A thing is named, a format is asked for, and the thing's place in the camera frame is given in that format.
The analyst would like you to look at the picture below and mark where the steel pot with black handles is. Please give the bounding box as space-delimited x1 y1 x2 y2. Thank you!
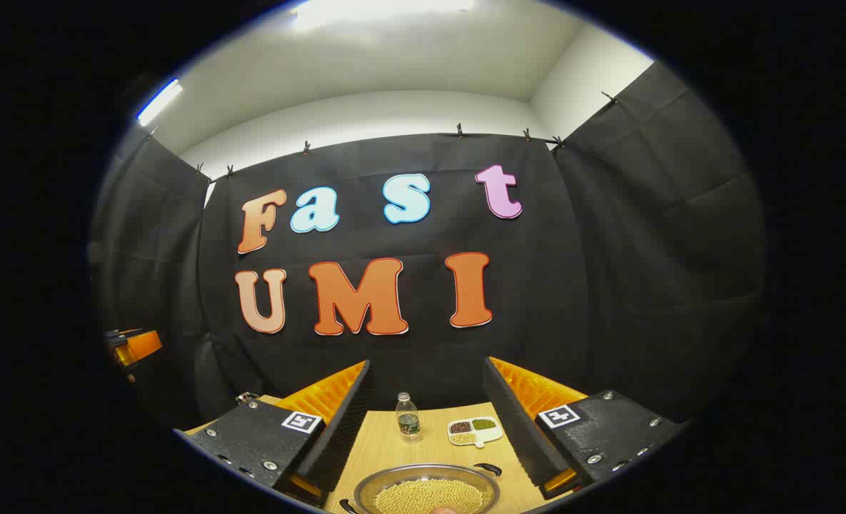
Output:
338 463 503 514

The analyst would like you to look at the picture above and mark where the ceiling light strip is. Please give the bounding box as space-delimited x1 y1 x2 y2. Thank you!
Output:
137 79 183 127

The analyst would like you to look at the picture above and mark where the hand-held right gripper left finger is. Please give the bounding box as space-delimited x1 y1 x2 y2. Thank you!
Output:
174 359 377 509

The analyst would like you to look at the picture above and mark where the clear plastic water bottle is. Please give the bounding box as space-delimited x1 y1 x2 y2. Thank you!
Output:
396 392 421 442

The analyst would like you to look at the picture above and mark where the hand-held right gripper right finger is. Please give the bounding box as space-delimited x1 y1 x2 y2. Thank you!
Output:
481 357 688 500

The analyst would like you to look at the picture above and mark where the row of black cloth clips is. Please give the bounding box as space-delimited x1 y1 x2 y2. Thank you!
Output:
148 91 618 178

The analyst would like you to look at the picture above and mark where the ceiling light panel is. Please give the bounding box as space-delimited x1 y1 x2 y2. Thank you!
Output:
294 0 475 29

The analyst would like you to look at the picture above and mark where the pile of soybeans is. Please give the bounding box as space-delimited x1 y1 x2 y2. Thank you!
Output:
374 478 484 514

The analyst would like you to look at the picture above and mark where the black backdrop cloth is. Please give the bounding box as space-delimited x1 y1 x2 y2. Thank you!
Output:
89 61 767 429

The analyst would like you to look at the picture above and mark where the white divided dish of beans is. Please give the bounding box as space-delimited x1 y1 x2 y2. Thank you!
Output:
448 417 503 448

